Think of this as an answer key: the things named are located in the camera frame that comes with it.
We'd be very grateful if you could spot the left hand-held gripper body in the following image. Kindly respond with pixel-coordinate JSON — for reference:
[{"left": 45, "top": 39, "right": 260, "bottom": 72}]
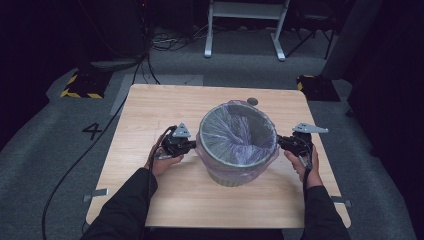
[{"left": 161, "top": 122, "right": 192, "bottom": 158}]

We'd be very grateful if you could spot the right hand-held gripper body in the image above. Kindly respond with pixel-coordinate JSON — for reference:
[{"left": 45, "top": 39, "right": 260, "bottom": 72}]
[{"left": 287, "top": 122, "right": 329, "bottom": 157}]

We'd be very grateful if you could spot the purple plastic bag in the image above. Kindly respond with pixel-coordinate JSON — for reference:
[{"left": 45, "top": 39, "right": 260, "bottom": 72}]
[{"left": 194, "top": 99, "right": 280, "bottom": 183}]

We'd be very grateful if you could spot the green ribbed bin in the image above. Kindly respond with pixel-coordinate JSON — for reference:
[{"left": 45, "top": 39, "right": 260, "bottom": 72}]
[{"left": 198, "top": 102, "right": 278, "bottom": 188}]

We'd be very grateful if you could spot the person's left hand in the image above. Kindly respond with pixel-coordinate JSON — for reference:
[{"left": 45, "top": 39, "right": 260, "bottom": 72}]
[{"left": 143, "top": 146, "right": 185, "bottom": 178}]

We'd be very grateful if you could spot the person's right hand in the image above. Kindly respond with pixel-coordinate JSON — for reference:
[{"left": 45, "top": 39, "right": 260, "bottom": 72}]
[{"left": 284, "top": 146, "right": 324, "bottom": 190}]

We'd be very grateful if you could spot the black yellow striped base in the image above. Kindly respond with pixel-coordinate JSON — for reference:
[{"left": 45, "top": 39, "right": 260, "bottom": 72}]
[
  {"left": 60, "top": 70, "right": 113, "bottom": 100},
  {"left": 296, "top": 74, "right": 341, "bottom": 103}
]

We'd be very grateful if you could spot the black tripod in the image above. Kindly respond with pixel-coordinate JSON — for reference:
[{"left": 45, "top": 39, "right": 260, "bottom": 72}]
[{"left": 285, "top": 16, "right": 336, "bottom": 60}]

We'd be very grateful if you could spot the grey column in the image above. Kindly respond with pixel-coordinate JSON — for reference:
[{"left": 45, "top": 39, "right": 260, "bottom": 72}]
[{"left": 321, "top": 0, "right": 384, "bottom": 81}]

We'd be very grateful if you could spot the black cabinet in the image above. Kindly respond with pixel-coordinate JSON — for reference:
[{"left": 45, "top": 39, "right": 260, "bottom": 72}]
[{"left": 79, "top": 0, "right": 151, "bottom": 64}]

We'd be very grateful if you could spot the right hand-held gripper cable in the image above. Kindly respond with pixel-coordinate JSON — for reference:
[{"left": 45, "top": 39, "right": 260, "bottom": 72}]
[{"left": 298, "top": 138, "right": 317, "bottom": 191}]

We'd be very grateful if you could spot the hand-held gripper cable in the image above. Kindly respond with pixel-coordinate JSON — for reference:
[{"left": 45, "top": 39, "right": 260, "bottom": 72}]
[
  {"left": 298, "top": 138, "right": 317, "bottom": 191},
  {"left": 141, "top": 124, "right": 178, "bottom": 240}
]

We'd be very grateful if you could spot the left hand-held gripper cable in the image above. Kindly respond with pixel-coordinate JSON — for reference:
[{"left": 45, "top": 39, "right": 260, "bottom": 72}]
[{"left": 141, "top": 124, "right": 178, "bottom": 240}]

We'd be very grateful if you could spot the grey metal table bracket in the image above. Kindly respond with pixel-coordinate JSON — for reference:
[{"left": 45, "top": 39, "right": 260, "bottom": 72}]
[
  {"left": 329, "top": 195, "right": 352, "bottom": 208},
  {"left": 82, "top": 188, "right": 110, "bottom": 203}
]

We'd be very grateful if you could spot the bundle of floor cables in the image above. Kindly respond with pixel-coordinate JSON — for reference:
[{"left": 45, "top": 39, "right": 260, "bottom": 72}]
[{"left": 149, "top": 28, "right": 208, "bottom": 52}]

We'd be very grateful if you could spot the long black floor cable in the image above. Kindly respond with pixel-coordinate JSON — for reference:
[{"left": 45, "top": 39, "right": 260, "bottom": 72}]
[{"left": 41, "top": 49, "right": 151, "bottom": 240}]

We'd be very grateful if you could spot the white metal stand frame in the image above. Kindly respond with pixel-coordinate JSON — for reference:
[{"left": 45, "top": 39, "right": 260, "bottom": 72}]
[{"left": 203, "top": 0, "right": 291, "bottom": 62}]

